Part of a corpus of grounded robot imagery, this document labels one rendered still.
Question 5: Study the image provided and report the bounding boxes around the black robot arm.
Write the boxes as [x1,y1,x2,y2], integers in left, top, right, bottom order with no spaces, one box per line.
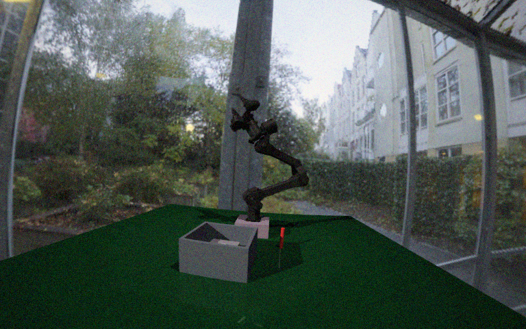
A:
[230,115,309,222]

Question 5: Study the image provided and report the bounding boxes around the red peg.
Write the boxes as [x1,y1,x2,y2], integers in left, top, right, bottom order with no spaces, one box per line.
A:
[279,228,285,249]

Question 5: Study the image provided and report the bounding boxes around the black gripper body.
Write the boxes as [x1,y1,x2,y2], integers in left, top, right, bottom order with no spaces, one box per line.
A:
[242,101,260,130]

